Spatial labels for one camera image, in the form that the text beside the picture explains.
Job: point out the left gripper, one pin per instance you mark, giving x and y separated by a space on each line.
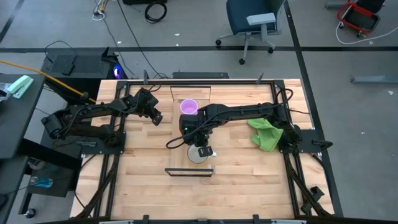
146 102

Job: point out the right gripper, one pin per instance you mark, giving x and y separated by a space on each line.
196 129

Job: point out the white mug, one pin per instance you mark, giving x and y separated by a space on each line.
194 158

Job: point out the pink mug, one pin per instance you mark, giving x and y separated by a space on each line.
188 106

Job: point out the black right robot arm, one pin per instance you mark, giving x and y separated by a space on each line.
242 110

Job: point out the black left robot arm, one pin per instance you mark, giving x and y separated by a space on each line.
93 109

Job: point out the green cloth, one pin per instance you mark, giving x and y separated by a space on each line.
267 135

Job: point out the black computer tower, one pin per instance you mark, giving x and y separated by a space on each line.
90 63

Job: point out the small black box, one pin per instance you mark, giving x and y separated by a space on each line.
69 67

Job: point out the black low cart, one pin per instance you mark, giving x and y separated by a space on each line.
62 186

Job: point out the blue water bottle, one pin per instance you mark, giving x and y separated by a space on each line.
43 182

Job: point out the blue office chair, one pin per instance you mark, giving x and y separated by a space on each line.
241 15

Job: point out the black desk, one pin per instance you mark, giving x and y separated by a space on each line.
18 124

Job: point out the mint green stapler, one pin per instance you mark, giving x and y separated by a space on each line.
20 86

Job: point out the clear plastic package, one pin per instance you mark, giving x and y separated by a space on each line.
3 93

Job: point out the red and black cart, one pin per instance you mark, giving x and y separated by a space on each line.
360 18

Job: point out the black table rail frame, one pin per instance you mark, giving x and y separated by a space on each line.
236 82

